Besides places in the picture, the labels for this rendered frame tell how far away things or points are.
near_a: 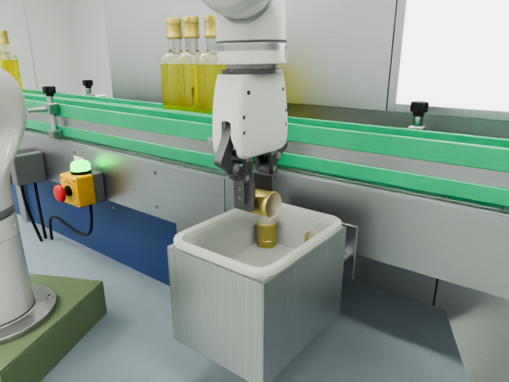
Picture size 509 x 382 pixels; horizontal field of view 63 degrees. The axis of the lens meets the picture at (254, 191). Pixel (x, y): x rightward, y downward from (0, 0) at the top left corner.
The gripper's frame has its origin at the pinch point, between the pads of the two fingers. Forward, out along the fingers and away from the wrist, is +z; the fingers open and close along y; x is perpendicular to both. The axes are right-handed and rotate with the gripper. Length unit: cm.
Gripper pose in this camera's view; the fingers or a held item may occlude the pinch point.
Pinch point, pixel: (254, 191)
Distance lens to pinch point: 55.3
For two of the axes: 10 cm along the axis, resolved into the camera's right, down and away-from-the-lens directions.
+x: 7.8, 1.8, -6.1
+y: -6.3, 2.4, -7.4
